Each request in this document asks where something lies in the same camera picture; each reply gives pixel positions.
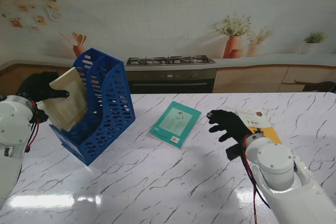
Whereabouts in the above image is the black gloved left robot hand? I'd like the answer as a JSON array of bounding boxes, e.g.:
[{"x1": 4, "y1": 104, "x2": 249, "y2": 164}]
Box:
[{"x1": 16, "y1": 71, "x2": 71, "y2": 103}]

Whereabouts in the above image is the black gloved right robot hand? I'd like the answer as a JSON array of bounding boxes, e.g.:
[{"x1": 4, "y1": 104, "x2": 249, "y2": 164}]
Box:
[{"x1": 206, "y1": 109, "x2": 253, "y2": 143}]

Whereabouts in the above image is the tan kraft cover book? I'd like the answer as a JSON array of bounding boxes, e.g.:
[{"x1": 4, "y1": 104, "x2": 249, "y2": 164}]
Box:
[{"x1": 41, "y1": 67, "x2": 89, "y2": 132}]

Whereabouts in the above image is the yellow and white cover book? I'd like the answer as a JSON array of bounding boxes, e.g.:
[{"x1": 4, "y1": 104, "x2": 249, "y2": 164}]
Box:
[{"x1": 235, "y1": 108, "x2": 283, "y2": 145}]

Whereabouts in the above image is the teal cover book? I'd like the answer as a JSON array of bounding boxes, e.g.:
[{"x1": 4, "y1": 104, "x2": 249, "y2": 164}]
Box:
[{"x1": 149, "y1": 100, "x2": 202, "y2": 150}]

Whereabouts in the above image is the blue perforated plastic file rack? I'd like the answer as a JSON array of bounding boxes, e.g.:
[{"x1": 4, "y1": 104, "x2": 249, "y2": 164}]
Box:
[{"x1": 49, "y1": 48, "x2": 137, "y2": 167}]

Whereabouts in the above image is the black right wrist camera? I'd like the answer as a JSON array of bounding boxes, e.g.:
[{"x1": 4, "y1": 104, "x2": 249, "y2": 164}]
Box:
[{"x1": 225, "y1": 144, "x2": 244, "y2": 161}]

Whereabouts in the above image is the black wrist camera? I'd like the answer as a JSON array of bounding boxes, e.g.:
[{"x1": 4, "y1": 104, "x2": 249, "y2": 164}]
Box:
[
  {"x1": 33, "y1": 107, "x2": 50, "y2": 125},
  {"x1": 225, "y1": 144, "x2": 244, "y2": 161}
]

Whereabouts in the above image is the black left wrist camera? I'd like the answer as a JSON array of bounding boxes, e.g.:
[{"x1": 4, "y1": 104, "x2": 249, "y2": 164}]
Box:
[{"x1": 33, "y1": 107, "x2": 50, "y2": 125}]

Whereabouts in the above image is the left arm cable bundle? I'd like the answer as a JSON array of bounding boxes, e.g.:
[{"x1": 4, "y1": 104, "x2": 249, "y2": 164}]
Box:
[{"x1": 15, "y1": 99, "x2": 41, "y2": 183}]

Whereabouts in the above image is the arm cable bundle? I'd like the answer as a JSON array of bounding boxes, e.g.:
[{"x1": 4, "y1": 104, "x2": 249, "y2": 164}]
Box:
[
  {"x1": 15, "y1": 99, "x2": 41, "y2": 183},
  {"x1": 240, "y1": 136, "x2": 272, "y2": 224}
]

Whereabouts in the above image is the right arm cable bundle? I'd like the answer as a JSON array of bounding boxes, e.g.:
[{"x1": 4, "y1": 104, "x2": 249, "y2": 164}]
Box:
[{"x1": 240, "y1": 136, "x2": 272, "y2": 224}]

